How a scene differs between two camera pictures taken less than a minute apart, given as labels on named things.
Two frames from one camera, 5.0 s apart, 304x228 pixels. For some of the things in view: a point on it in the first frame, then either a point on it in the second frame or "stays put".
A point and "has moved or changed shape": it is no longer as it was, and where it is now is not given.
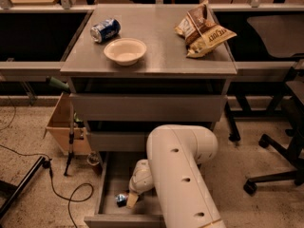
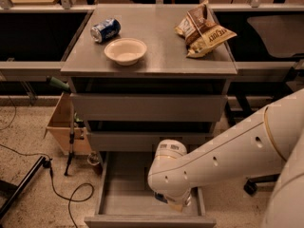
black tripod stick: (70, 142) stays put
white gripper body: (137, 184) to (175, 198)
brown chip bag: (199, 20) stays put
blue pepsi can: (104, 30) stays put
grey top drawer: (146, 106) stays put
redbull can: (121, 199) has moved or changed shape
